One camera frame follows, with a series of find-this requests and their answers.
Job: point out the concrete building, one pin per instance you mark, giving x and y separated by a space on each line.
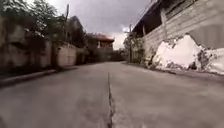
150 20

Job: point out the mossy concrete wall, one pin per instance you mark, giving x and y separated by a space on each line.
20 53

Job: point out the pale gate wall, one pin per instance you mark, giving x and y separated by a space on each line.
66 55

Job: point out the grey concrete road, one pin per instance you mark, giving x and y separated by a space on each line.
83 96

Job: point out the concrete kerb strip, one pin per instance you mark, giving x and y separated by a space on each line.
26 76

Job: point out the red roofed building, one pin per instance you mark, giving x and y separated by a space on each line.
100 41

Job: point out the grey block wall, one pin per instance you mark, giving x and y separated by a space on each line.
186 23

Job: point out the white rubble heap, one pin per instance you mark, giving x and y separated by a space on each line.
180 51

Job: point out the dark building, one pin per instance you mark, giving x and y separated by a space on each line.
76 31

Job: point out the small tree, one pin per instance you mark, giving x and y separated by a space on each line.
135 46

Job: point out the utility pole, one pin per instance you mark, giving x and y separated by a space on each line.
67 20

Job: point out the thin pole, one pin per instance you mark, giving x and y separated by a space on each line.
130 40

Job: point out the group of green trees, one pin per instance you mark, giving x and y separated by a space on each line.
36 13

